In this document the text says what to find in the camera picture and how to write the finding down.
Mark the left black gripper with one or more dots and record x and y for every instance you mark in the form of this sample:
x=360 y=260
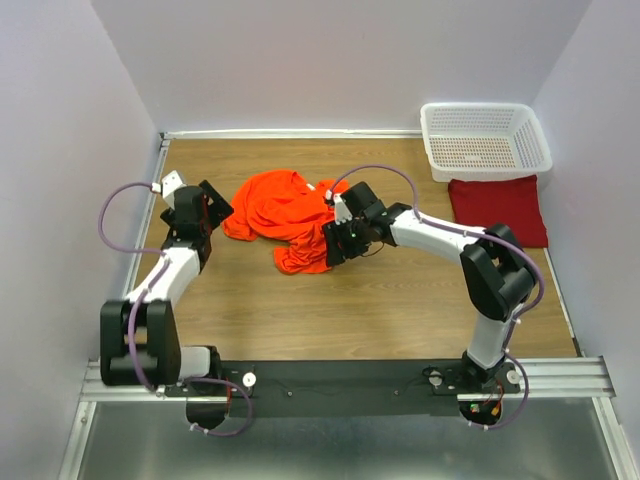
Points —
x=219 y=209

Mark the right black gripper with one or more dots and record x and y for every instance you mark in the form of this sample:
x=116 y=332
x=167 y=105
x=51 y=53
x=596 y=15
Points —
x=333 y=233

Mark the orange t shirt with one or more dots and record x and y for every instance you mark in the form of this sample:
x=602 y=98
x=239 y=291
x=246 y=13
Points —
x=282 y=205

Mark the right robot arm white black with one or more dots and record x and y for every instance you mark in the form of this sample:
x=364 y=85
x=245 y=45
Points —
x=499 y=276

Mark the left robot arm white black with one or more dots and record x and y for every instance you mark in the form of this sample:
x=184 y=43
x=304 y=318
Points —
x=139 y=343

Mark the white plastic basket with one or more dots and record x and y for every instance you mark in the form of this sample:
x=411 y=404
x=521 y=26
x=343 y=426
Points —
x=483 y=141

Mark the folded dark red t shirt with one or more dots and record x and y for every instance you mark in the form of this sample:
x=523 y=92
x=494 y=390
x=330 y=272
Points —
x=514 y=203

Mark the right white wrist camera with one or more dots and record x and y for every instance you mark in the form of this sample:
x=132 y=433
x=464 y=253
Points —
x=342 y=213

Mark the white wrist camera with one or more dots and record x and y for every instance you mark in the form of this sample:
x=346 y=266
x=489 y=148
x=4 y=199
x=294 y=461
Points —
x=342 y=213
x=168 y=186

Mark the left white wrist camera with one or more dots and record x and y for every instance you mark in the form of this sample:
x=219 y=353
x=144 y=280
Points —
x=168 y=186

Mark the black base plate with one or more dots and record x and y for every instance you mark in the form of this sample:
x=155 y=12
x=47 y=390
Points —
x=251 y=390

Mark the aluminium rail frame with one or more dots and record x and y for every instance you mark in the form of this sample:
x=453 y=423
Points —
x=397 y=304

